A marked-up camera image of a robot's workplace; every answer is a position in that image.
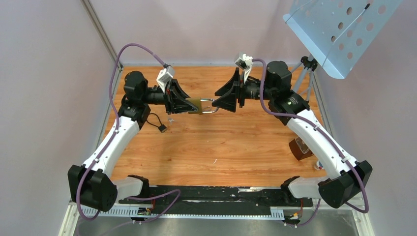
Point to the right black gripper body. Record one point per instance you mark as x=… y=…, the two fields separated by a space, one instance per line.
x=243 y=90

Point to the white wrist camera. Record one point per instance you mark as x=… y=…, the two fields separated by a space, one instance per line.
x=165 y=76
x=245 y=62

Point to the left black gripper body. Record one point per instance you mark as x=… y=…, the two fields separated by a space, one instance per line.
x=164 y=96

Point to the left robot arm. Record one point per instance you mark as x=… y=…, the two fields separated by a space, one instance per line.
x=90 y=183

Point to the grey stand tripod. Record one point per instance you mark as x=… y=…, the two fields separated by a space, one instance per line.
x=309 y=64

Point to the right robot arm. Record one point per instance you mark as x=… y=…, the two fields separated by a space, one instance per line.
x=345 y=176

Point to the small red white bottle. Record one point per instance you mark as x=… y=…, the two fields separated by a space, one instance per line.
x=318 y=166

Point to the large brass padlock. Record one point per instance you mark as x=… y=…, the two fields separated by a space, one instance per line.
x=200 y=110

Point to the light blue music stand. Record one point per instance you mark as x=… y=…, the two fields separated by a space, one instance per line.
x=337 y=32

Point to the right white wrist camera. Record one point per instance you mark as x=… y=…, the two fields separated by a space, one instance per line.
x=245 y=62

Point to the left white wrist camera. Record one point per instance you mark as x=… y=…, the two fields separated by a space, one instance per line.
x=165 y=76

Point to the brown wooden metronome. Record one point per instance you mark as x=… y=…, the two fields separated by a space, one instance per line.
x=299 y=149

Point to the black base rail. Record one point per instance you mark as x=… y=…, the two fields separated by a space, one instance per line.
x=210 y=202

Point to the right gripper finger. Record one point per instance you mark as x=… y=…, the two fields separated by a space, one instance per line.
x=231 y=86
x=227 y=101

